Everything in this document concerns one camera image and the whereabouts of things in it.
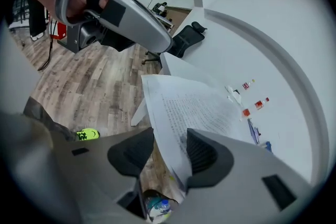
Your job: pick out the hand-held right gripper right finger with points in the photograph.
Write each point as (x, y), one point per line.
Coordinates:
(236, 178)

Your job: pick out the blue booklet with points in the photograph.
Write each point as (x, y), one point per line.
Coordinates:
(253, 131)

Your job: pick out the plastic bottle red drink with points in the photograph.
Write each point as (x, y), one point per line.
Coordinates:
(258, 105)

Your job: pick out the dark patterned trousers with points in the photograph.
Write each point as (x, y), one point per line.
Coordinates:
(50, 118)

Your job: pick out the yellow covered book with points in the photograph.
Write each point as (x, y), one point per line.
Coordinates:
(183, 107)

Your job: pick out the person's left hand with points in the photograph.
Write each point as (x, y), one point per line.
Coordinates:
(76, 0)

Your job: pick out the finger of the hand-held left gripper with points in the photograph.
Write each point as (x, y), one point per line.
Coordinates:
(141, 26)

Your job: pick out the blue cloth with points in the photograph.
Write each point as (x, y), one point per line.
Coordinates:
(268, 146)

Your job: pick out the plastic bottle blue cap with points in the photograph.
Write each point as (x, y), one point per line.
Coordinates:
(164, 206)

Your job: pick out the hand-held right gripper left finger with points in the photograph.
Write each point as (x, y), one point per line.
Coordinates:
(99, 165)

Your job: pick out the white printed t-shirt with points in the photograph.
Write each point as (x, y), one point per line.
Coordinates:
(23, 165)

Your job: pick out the black office chair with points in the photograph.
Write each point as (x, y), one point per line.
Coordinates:
(186, 36)

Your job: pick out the black trash bin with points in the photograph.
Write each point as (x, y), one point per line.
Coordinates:
(153, 195)

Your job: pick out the white table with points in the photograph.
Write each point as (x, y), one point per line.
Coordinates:
(183, 65)

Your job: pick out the crumpled white tissue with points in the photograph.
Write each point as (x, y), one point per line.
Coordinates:
(229, 89)

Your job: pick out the white paper napkin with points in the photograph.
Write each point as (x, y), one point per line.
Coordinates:
(236, 99)

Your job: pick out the red white open box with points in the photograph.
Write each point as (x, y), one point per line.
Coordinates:
(61, 30)

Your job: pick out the long white desk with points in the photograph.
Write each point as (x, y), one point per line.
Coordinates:
(165, 22)

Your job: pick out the neon yellow sports shoe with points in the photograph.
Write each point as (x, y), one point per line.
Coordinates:
(88, 135)

